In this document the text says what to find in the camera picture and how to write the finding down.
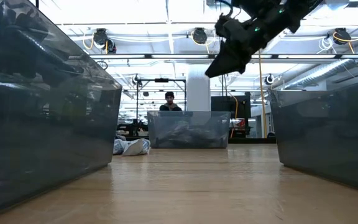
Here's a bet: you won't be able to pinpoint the hanging yellow cord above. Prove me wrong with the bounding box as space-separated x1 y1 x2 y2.
257 49 268 139

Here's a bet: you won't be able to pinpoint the ceiling light strip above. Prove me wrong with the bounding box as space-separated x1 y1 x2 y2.
88 53 358 60

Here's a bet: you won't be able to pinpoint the silver ventilation duct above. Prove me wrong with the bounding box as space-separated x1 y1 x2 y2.
283 57 358 91

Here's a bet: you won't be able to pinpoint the black gantry frame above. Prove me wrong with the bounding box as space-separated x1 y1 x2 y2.
135 77 188 138

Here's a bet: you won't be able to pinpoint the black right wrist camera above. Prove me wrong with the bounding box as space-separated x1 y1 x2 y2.
215 14 242 40

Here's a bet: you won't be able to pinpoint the black monitor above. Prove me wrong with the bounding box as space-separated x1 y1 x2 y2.
210 95 252 119

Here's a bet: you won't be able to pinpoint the person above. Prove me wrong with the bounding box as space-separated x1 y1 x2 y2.
158 91 183 112

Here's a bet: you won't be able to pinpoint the blue white toothpaste tube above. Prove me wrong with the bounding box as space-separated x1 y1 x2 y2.
112 139 127 156
121 138 151 157

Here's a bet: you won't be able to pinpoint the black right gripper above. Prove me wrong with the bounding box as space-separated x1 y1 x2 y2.
204 14 279 78

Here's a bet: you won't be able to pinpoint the clear plastic bag dark contents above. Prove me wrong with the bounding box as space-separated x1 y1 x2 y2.
163 120 204 149
188 126 222 149

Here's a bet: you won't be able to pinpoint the white column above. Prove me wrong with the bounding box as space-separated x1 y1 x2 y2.
186 67 211 112

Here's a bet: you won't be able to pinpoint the black aluminium table frame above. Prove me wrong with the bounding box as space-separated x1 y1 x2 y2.
228 137 277 144

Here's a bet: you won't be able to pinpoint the smoke grey plastic bin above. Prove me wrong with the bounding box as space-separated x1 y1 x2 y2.
0 0 123 220
267 77 358 195
147 110 231 149

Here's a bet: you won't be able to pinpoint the black right camera cable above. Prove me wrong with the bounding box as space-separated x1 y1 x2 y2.
215 0 234 20

